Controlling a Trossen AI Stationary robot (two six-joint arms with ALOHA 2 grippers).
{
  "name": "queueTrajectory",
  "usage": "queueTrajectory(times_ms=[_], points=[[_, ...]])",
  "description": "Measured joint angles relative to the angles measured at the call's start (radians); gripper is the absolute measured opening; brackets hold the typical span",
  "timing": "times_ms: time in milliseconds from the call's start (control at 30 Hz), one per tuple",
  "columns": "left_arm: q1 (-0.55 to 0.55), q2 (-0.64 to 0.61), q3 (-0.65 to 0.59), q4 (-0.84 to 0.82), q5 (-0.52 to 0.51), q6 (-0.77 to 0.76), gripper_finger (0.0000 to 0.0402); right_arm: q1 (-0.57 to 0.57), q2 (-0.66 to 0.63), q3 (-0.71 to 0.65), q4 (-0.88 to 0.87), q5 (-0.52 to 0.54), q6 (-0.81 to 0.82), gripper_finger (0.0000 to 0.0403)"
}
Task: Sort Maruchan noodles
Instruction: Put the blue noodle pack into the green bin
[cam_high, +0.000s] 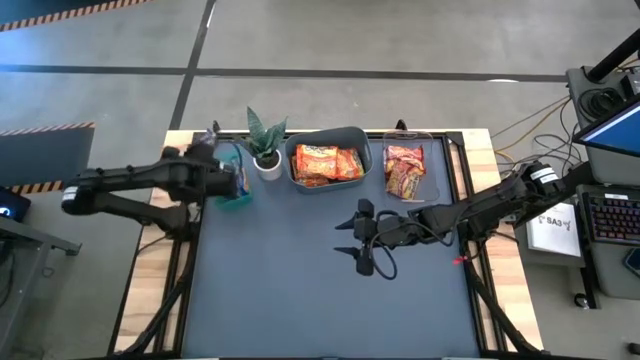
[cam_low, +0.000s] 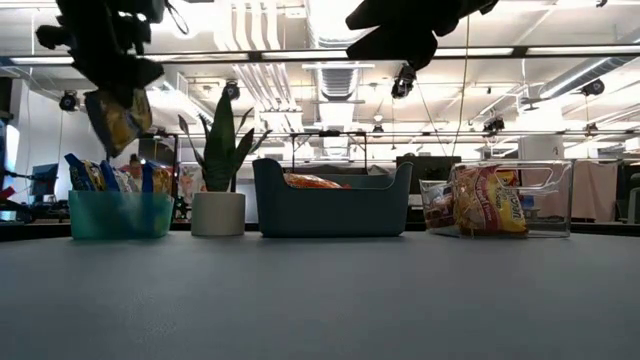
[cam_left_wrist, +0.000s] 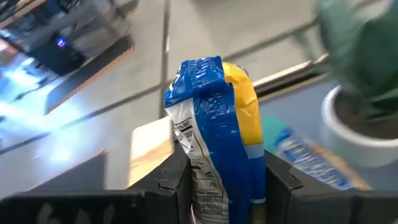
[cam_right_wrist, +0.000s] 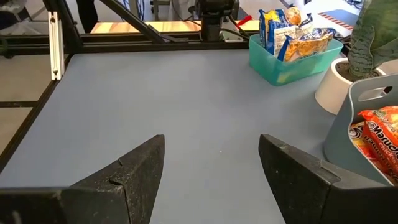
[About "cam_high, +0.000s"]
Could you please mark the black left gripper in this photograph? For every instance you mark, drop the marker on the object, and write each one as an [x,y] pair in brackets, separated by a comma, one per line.
[220,180]

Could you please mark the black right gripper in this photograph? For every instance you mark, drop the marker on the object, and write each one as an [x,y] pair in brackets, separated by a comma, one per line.
[390,230]

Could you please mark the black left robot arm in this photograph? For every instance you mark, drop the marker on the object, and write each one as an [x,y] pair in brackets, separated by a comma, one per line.
[130,180]

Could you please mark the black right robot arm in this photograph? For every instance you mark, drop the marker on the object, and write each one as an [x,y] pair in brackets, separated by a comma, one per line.
[490,202]

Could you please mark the teal translucent plastic bin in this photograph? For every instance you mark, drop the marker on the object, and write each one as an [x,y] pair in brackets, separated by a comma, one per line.
[235,202]

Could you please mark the snake plant in white pot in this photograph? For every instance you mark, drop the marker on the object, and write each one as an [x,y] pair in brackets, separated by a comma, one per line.
[265,150]

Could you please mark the dark blue-grey plastic bin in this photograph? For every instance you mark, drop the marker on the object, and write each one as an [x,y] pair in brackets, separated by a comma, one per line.
[360,137]

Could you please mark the clear plastic bin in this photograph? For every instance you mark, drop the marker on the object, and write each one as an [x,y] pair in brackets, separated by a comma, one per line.
[432,170]

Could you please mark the black hazard-striped floor mat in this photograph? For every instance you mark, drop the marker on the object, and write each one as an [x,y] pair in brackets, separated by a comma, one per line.
[45,155]

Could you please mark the black side desk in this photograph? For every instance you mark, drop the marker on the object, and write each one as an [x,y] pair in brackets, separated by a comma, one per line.
[30,240]

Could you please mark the white paper sign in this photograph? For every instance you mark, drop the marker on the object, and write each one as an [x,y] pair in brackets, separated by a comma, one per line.
[555,235]

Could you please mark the black device with blue light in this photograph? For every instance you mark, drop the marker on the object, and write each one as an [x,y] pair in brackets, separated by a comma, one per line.
[10,205]

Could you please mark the black caster wheel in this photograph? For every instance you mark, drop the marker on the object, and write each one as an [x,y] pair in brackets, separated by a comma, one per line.
[581,301]

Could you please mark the grey equipment cart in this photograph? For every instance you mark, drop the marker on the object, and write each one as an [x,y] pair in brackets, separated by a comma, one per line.
[610,272]

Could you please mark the black backlit keyboard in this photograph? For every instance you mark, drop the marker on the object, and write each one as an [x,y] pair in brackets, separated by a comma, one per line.
[612,217]

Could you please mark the laptop with blue screen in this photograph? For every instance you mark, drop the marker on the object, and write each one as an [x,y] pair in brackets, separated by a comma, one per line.
[617,132]

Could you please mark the black pole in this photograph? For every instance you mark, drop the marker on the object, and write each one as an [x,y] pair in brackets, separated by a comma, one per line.
[615,60]

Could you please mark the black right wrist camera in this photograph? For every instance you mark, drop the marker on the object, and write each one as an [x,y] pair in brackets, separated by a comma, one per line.
[365,262]

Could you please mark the black aluminium table frame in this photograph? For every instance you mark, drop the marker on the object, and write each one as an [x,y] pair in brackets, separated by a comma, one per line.
[454,137]

